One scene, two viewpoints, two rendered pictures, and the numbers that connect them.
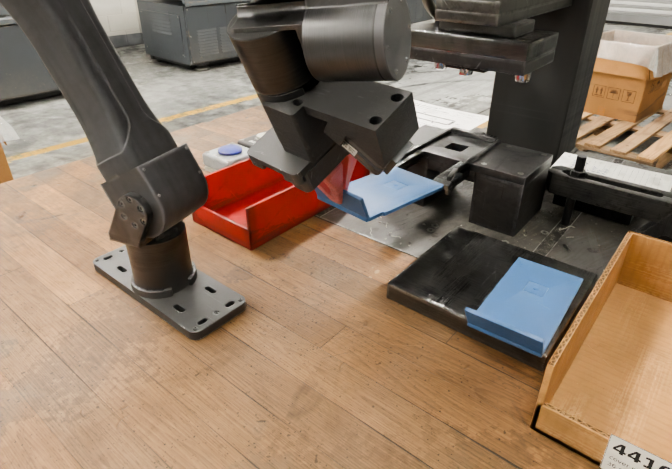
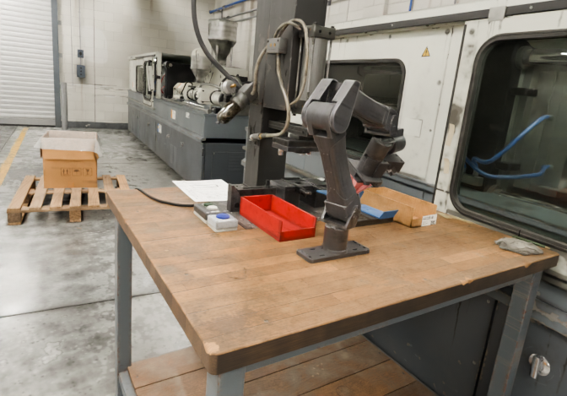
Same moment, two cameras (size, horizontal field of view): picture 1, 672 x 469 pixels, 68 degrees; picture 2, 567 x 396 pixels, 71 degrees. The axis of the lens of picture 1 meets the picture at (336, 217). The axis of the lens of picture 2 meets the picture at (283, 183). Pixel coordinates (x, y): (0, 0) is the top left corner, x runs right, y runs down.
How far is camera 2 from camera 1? 1.21 m
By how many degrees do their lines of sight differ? 69
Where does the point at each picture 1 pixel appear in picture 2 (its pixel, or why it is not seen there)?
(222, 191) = (272, 225)
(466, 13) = not seen: hidden behind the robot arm
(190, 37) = not seen: outside the picture
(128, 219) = (355, 216)
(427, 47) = (300, 146)
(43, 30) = (342, 153)
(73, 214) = (246, 265)
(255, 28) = (388, 143)
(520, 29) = not seen: hidden behind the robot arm
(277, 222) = (306, 225)
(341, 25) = (400, 140)
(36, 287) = (321, 275)
